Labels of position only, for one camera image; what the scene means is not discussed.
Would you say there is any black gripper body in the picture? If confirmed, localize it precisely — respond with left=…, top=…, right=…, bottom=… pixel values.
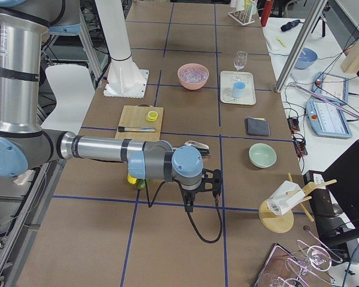
left=181, top=185, right=200, bottom=206

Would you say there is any metal ice scoop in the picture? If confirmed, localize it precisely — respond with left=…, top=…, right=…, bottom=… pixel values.
left=184, top=141, right=211, bottom=157

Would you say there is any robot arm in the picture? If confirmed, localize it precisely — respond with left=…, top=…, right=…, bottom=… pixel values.
left=0, top=1, right=207, bottom=210

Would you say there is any white cup on stand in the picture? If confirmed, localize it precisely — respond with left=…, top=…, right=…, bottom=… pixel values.
left=266, top=181, right=305, bottom=216

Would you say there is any light blue plastic cup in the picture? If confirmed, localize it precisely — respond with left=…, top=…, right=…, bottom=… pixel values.
left=232, top=81, right=246, bottom=99

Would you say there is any clear ice cubes pile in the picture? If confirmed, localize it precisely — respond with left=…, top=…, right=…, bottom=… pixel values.
left=179, top=68, right=208, bottom=84

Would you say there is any green avocado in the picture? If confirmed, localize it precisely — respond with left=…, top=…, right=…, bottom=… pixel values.
left=136, top=179, right=146, bottom=190

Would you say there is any yellow lemon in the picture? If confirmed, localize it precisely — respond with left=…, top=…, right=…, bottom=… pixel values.
left=127, top=174, right=138, bottom=185

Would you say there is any green bowl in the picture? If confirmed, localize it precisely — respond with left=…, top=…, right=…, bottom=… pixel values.
left=248, top=143, right=277, bottom=169

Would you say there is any wooden cutting board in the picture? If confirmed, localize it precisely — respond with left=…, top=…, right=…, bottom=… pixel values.
left=115, top=105, right=164, bottom=142

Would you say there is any lemon slice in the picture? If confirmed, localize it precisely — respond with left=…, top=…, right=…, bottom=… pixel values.
left=145, top=110, right=159, bottom=122

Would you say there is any wooden mug tree stand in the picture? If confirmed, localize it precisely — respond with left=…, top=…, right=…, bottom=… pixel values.
left=258, top=173, right=337, bottom=233

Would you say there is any steel muddler rod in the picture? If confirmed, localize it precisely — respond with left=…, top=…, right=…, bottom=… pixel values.
left=117, top=126, right=156, bottom=133

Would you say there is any grey folded cloth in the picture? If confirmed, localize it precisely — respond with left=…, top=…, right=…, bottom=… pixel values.
left=245, top=117, right=270, bottom=136

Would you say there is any dark tray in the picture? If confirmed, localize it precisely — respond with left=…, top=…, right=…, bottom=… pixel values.
left=251, top=243, right=293, bottom=286

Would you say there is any pink bowl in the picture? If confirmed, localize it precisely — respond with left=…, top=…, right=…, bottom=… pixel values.
left=177, top=63, right=209, bottom=90

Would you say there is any cream bear tray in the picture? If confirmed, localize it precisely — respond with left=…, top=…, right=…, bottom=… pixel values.
left=220, top=71, right=256, bottom=105

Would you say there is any hanging wine glasses rack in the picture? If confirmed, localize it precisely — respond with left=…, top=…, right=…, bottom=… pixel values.
left=260, top=240, right=343, bottom=286

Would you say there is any clear wine glass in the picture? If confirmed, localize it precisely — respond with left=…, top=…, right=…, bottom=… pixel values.
left=232, top=51, right=248, bottom=82

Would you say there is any near teach pendant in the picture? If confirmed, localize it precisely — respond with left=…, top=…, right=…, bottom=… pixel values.
left=306, top=99, right=352, bottom=139

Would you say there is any teach pendant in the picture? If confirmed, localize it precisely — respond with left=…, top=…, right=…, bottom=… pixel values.
left=312, top=72, right=349, bottom=105
left=306, top=99, right=352, bottom=139

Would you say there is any white chair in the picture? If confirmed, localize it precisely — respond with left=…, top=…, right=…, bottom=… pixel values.
left=41, top=64, right=95, bottom=134

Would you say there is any black monitor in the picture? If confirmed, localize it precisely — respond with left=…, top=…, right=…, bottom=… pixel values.
left=323, top=139, right=359, bottom=246

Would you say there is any far teach pendant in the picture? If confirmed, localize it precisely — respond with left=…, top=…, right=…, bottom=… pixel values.
left=312, top=72, right=349, bottom=105

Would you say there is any blue bowl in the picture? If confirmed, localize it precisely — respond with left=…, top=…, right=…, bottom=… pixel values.
left=294, top=48, right=318, bottom=70

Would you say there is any dark folded umbrella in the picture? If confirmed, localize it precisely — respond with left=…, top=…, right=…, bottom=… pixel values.
left=280, top=19, right=303, bottom=32

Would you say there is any red bottle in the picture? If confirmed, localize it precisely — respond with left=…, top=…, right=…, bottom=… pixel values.
left=260, top=0, right=273, bottom=27

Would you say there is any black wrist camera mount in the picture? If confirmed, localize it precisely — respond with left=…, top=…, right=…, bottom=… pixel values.
left=200, top=169, right=223, bottom=200

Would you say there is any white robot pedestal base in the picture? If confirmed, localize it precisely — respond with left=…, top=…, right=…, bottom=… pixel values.
left=95, top=0, right=149, bottom=99

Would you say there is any white wire cup rack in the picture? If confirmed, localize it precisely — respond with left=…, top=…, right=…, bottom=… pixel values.
left=228, top=0, right=257, bottom=26

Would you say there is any aluminium frame post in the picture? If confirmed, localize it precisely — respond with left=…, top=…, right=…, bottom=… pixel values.
left=275, top=0, right=327, bottom=93

